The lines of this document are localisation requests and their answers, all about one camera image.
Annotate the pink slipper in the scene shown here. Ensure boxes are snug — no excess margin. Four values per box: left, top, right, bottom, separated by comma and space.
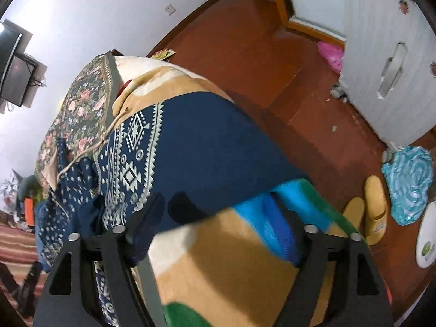
317, 41, 344, 75

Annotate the orange box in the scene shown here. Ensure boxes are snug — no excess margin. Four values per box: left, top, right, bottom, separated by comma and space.
24, 199, 35, 227

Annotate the crumpled silver plastic bag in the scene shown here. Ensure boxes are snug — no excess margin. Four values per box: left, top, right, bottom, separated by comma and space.
0, 169, 22, 209

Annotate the black wall television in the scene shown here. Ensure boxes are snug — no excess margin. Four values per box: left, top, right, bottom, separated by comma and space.
0, 22, 23, 100

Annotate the navy patterned hooded sweater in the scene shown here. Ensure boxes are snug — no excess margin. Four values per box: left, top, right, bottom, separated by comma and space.
36, 92, 310, 327

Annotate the striped red cloth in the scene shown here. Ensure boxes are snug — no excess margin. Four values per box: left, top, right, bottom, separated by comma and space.
0, 211, 48, 317

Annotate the wooden door frame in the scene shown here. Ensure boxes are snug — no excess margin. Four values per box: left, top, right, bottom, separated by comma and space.
264, 0, 347, 43

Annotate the beige colourful printed blanket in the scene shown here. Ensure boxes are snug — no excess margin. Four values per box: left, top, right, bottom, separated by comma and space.
111, 65, 370, 327

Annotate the yellow slipper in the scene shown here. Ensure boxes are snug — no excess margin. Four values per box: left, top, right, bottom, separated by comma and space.
342, 198, 366, 233
364, 176, 389, 245

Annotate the dark monitor screen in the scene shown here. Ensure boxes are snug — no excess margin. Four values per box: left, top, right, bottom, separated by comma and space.
6, 54, 39, 108

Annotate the cream bed sheet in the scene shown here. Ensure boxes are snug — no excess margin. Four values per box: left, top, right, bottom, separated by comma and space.
114, 56, 191, 79

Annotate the dark floral bedspread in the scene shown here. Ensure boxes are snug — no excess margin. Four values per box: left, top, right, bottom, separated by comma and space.
34, 53, 118, 191

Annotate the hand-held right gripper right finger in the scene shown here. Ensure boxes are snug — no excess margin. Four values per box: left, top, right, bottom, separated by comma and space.
272, 208, 396, 327

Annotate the teal swirl mat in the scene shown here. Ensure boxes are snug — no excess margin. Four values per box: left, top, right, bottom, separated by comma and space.
381, 146, 432, 226

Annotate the yellow green booklet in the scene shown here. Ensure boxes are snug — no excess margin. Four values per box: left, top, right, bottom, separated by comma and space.
152, 49, 176, 61

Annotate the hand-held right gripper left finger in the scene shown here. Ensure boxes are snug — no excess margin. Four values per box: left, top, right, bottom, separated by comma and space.
33, 193, 167, 327

